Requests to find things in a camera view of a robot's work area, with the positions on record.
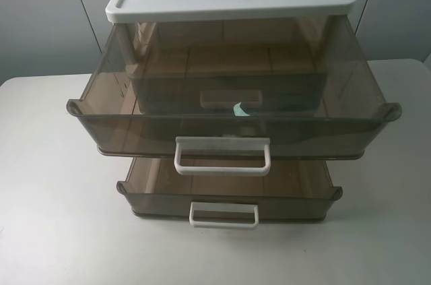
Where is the middle smoky transparent drawer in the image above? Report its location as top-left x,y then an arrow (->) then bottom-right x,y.
138,43 -> 328,116

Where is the upper smoky transparent drawer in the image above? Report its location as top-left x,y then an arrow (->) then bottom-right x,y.
67,18 -> 401,174

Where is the white plastic drawer cabinet frame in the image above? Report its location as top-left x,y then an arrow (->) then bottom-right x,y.
104,0 -> 356,78

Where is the pale green paper scrap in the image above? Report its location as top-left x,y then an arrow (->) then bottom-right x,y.
232,102 -> 250,117

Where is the smoky transparent drawer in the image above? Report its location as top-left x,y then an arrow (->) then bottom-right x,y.
138,43 -> 328,116
117,158 -> 343,228
67,18 -> 401,174

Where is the lower smoky transparent drawer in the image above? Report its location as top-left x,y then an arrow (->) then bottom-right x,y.
117,158 -> 343,228

